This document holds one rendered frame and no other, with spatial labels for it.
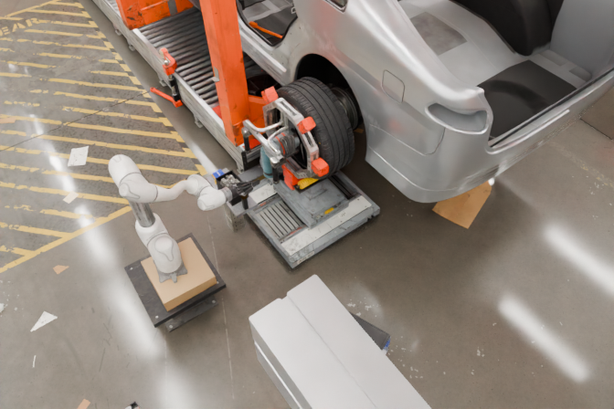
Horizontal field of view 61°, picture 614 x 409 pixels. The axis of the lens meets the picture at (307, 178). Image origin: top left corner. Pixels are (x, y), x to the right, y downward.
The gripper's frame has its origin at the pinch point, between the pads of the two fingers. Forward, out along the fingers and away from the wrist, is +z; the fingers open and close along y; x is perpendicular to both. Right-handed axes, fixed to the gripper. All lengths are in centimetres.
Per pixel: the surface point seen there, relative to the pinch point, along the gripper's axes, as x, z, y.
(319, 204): 34, 56, -12
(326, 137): -42, 30, -24
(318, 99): -58, 35, -7
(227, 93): -37, 10, 51
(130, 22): 0, 38, 243
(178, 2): -16, 87, 239
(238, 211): 27.6, -5.0, 6.2
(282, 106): -49, 20, 8
